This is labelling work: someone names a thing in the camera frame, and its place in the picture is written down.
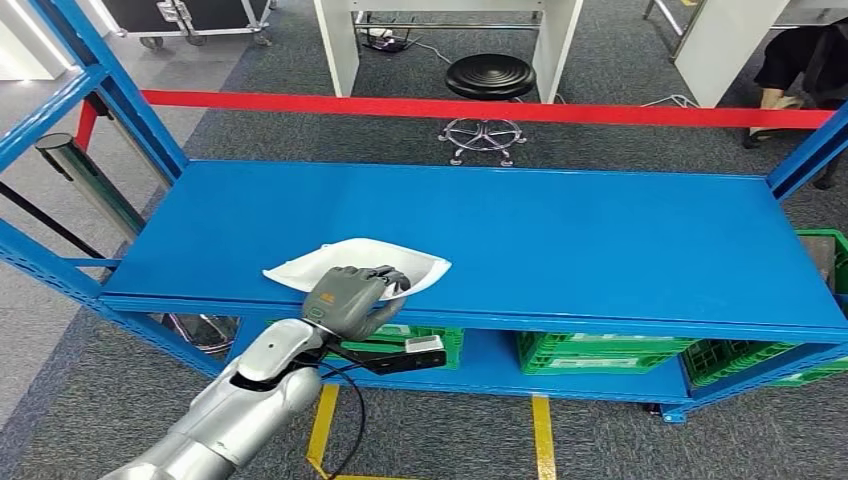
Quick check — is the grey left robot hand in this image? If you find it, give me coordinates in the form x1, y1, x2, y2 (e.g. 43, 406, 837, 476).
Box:
301, 264, 413, 344

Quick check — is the white plastic part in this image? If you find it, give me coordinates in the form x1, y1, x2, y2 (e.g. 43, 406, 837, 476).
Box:
262, 237, 453, 295

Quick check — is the blue metal shelf rack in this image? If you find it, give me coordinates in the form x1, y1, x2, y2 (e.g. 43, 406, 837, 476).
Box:
0, 0, 848, 425

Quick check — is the green plastic crate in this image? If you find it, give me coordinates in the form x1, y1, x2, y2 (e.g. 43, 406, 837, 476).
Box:
794, 229, 848, 299
682, 339, 848, 390
515, 332, 697, 377
323, 323, 465, 371

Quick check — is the red barrier belt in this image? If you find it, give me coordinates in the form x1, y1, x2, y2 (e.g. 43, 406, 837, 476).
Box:
74, 90, 836, 152

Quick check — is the yellow floor tape marking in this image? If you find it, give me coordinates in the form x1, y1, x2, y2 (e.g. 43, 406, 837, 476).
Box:
304, 384, 558, 480

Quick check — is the power strip with plugs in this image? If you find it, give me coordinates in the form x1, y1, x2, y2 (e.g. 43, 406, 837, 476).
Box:
360, 27, 415, 54

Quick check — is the black round stool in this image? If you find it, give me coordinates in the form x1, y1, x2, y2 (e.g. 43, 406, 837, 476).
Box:
437, 54, 537, 168

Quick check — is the white desk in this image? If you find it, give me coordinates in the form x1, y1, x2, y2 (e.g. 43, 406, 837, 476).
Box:
312, 0, 584, 105
642, 0, 848, 109

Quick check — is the black wheeled flight case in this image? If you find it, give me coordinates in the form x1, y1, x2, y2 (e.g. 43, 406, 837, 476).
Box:
99, 0, 276, 51

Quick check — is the person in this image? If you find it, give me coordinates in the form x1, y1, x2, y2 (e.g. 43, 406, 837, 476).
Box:
741, 26, 848, 191

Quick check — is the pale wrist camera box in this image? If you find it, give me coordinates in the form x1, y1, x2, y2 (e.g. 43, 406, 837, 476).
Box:
370, 335, 448, 376

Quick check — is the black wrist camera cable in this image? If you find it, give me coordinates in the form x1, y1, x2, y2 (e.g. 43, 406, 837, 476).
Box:
317, 360, 368, 480

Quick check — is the stanchion post with belt head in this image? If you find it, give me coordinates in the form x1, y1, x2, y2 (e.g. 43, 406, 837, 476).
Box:
86, 92, 177, 188

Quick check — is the chrome stanchion post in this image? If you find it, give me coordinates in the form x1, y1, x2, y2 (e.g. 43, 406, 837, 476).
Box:
34, 133, 240, 357

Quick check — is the black stanchion post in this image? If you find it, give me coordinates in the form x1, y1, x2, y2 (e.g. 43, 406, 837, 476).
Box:
0, 182, 109, 262

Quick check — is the white floor cable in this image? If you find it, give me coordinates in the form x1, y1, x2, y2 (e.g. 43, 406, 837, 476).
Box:
639, 93, 700, 109

